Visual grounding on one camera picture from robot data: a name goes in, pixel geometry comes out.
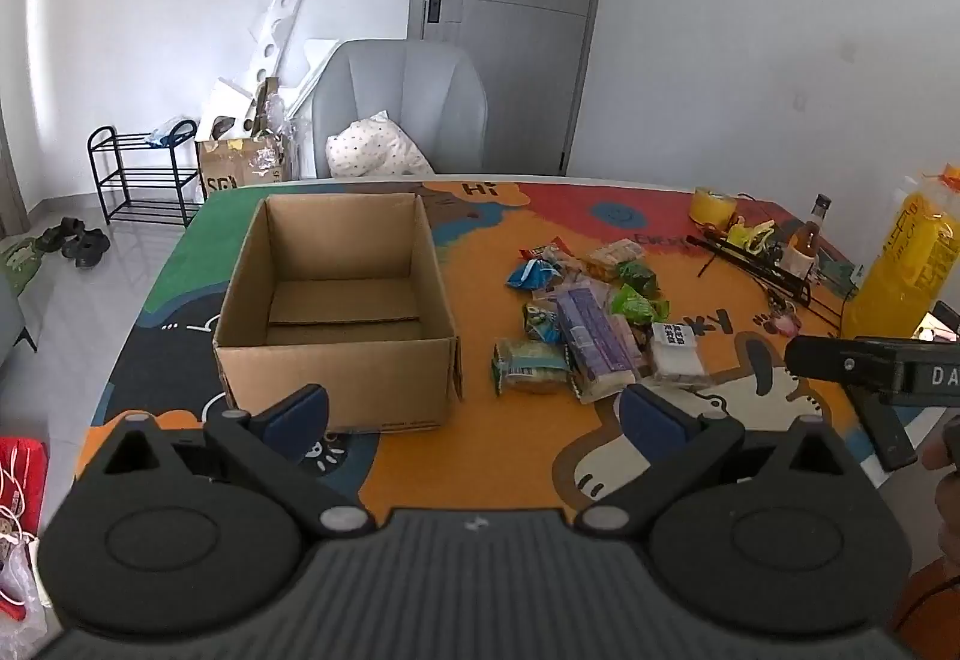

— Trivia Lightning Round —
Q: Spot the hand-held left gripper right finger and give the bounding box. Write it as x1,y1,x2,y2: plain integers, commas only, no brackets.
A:
574,384,856,541

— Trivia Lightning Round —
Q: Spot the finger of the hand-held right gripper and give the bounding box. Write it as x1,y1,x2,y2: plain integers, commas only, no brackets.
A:
786,334,895,392
853,388,919,473

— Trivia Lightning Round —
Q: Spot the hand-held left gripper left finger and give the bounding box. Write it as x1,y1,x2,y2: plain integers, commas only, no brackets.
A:
90,384,377,541

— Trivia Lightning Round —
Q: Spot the white packet black label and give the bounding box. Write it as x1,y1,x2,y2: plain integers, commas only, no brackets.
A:
649,322,710,386

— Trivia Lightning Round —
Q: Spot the long purple snack packet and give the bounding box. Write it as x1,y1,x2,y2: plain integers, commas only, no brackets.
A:
555,289,643,404

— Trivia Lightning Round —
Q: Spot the green snack packet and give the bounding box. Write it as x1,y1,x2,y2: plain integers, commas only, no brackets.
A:
609,285,670,325
616,261,661,295

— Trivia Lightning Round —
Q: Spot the green edged bread packet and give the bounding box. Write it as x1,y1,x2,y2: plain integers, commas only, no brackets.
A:
491,339,571,397

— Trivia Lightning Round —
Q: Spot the small teal snack packet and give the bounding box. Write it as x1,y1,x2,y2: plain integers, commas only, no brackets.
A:
523,301,563,343

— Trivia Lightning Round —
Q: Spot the small purple snack packet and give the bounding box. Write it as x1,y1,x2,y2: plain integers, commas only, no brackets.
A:
534,282,601,310

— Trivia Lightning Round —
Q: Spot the blue snack packet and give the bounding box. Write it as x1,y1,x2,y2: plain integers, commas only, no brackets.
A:
506,259,563,292

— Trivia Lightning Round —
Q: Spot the person's right hand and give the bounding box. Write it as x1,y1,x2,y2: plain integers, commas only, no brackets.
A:
921,416,960,556

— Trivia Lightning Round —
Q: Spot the large yellow juice bottle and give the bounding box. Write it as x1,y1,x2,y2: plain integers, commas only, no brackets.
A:
840,163,960,340

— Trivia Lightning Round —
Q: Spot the amber glass bottle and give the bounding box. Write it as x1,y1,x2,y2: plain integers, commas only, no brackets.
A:
780,193,833,280

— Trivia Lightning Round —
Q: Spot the yellow-green plastic bag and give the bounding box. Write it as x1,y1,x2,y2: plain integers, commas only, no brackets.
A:
724,217,778,253

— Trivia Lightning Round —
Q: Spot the yellow tape roll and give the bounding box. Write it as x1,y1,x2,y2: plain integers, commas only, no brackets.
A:
690,186,740,228

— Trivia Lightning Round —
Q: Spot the brown printed cardboard box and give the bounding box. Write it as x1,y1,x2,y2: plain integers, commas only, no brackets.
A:
196,135,290,203

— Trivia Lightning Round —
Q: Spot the dark slipper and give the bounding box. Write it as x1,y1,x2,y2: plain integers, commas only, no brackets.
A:
37,217,85,253
64,229,112,268

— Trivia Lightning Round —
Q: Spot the dotted white pillow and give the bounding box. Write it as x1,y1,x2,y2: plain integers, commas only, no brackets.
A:
326,111,436,179

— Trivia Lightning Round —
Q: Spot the red bag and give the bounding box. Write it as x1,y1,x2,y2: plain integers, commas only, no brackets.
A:
0,436,48,556

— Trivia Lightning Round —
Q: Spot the clear plastic wrap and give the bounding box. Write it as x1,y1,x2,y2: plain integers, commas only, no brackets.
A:
255,94,302,175

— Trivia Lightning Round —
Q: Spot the black shoe rack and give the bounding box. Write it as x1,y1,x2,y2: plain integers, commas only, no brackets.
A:
88,120,200,227

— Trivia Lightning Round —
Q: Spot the grey sofa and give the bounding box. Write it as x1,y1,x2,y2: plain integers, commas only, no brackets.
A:
0,270,38,355

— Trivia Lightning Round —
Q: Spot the green floor mat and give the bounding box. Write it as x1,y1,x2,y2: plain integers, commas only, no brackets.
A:
0,238,46,293

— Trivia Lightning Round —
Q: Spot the white foam piece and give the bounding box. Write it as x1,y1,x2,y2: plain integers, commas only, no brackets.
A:
298,37,343,106
199,79,260,143

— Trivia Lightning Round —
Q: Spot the white plastic bag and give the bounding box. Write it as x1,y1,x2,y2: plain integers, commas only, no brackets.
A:
0,540,47,640

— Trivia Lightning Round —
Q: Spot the grey chair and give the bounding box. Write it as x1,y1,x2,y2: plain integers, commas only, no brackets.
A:
311,39,488,179

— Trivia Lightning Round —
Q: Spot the grey door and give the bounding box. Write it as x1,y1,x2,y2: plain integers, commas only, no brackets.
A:
409,0,612,177

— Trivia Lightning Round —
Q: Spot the black wire rack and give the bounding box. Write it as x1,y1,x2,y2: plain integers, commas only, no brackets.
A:
686,229,842,331

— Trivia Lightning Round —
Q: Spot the grey doorway frame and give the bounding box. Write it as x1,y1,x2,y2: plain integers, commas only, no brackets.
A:
0,105,32,239

